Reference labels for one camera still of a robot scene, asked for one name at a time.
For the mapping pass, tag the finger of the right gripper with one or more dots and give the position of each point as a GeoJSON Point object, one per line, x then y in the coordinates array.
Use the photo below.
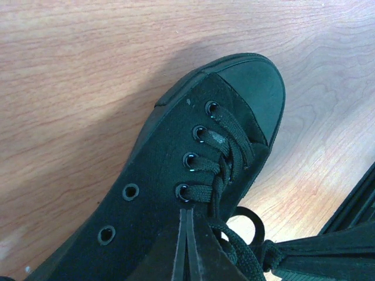
{"type": "Point", "coordinates": [358, 206]}
{"type": "Point", "coordinates": [344, 255]}

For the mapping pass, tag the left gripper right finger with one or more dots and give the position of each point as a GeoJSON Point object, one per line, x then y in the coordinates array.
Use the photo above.
{"type": "Point", "coordinates": [204, 258]}

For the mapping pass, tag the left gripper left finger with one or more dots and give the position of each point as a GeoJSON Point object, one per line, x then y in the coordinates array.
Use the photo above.
{"type": "Point", "coordinates": [166, 259]}

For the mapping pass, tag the black shoelace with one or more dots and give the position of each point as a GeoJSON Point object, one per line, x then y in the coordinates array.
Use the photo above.
{"type": "Point", "coordinates": [236, 155]}

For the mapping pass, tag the black canvas shoe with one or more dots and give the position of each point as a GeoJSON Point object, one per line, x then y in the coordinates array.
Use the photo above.
{"type": "Point", "coordinates": [121, 231]}

